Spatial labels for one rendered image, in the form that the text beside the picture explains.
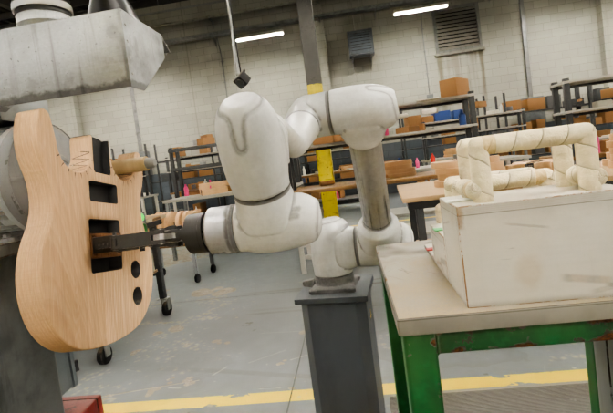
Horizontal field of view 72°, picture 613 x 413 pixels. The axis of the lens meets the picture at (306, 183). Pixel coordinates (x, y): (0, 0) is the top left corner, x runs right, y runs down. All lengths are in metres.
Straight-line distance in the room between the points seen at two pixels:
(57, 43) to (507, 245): 0.87
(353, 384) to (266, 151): 1.23
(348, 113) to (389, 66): 11.02
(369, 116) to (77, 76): 0.71
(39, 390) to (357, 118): 1.06
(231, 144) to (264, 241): 0.19
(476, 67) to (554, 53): 1.99
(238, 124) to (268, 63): 11.74
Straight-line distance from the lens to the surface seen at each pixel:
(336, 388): 1.76
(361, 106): 1.19
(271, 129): 0.67
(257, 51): 12.52
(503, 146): 0.76
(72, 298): 0.82
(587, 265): 0.82
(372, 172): 1.34
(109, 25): 0.89
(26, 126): 0.82
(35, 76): 0.96
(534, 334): 0.82
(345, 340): 1.67
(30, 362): 1.28
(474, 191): 0.75
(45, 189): 0.81
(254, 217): 0.72
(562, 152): 0.88
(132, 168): 1.00
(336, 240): 1.60
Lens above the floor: 1.21
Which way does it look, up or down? 3 degrees down
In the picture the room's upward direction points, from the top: 8 degrees counter-clockwise
